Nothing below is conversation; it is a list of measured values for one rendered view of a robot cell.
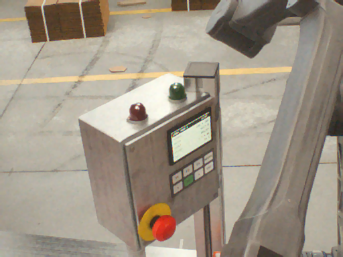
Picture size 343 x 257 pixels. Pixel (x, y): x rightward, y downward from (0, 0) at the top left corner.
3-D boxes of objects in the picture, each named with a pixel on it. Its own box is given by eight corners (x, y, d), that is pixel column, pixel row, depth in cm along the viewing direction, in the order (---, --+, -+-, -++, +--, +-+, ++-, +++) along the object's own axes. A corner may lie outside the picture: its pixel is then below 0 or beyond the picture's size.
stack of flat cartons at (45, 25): (30, 43, 484) (22, 7, 467) (41, 20, 530) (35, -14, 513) (106, 36, 482) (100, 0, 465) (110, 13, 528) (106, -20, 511)
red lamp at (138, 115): (124, 120, 75) (122, 104, 74) (139, 112, 77) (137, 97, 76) (137, 126, 74) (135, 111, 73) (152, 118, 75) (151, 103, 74)
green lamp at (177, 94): (163, 99, 79) (162, 84, 78) (177, 92, 81) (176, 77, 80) (177, 105, 78) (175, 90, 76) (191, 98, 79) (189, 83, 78)
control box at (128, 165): (96, 223, 87) (76, 116, 77) (177, 173, 97) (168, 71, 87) (140, 255, 81) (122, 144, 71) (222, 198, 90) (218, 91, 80)
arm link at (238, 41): (263, 5, 113) (240, -9, 112) (267, 25, 104) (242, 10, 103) (238, 41, 118) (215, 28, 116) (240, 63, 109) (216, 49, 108)
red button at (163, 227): (143, 218, 79) (158, 228, 77) (163, 205, 81) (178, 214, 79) (146, 238, 81) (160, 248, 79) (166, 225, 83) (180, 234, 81)
